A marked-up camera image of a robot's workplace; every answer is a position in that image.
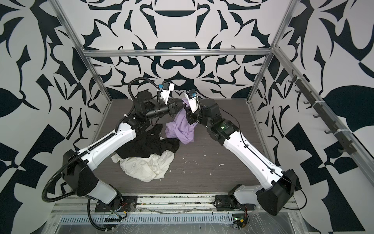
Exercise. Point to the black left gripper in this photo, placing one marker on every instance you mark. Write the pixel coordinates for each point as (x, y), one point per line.
(172, 107)

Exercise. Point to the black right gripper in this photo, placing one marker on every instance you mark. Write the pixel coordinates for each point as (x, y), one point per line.
(191, 115)

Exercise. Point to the purple cloth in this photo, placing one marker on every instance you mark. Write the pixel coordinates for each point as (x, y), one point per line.
(180, 128)

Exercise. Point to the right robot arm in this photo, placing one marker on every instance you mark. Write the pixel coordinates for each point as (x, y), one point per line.
(277, 186)

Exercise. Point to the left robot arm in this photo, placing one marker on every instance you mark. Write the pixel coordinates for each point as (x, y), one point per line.
(133, 137)

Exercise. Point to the black cloth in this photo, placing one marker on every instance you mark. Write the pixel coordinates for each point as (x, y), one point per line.
(148, 143)

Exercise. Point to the white cloth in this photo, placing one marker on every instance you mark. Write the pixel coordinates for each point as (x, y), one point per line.
(146, 169)

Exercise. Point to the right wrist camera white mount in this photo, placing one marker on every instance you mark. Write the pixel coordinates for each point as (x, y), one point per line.
(192, 97)

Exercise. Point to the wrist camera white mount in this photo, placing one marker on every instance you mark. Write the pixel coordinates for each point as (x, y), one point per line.
(164, 91)
(192, 97)

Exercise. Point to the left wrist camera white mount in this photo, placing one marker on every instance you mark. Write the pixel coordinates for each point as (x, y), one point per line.
(164, 91)

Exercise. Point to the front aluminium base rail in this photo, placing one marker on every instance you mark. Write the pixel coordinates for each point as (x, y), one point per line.
(172, 214)

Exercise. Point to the wall hook rail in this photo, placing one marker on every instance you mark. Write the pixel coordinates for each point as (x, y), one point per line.
(324, 112)

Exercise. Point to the aluminium cage frame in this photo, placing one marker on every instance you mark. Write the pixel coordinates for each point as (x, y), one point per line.
(362, 157)

